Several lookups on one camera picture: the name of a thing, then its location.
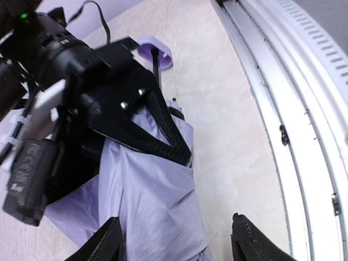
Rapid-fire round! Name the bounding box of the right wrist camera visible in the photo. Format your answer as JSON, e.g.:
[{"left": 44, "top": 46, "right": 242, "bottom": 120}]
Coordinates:
[{"left": 0, "top": 78, "right": 69, "bottom": 227}]

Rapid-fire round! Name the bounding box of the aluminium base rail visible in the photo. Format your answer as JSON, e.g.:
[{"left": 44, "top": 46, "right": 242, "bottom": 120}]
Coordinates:
[{"left": 213, "top": 1, "right": 347, "bottom": 260}]

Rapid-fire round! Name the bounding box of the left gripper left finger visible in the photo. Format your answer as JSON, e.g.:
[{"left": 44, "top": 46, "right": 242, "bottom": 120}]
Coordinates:
[{"left": 65, "top": 217, "right": 125, "bottom": 261}]

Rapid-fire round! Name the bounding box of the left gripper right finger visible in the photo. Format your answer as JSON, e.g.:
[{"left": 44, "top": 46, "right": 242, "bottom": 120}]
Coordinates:
[{"left": 231, "top": 213, "right": 295, "bottom": 261}]

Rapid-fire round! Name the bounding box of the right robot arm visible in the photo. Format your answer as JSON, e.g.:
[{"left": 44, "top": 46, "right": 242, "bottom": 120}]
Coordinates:
[{"left": 1, "top": 1, "right": 191, "bottom": 165}]

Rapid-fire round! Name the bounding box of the lilac folding umbrella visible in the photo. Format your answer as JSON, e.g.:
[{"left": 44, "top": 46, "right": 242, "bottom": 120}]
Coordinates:
[{"left": 45, "top": 36, "right": 213, "bottom": 261}]

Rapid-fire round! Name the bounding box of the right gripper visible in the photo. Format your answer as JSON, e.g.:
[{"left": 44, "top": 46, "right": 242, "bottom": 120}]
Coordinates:
[{"left": 65, "top": 38, "right": 191, "bottom": 165}]

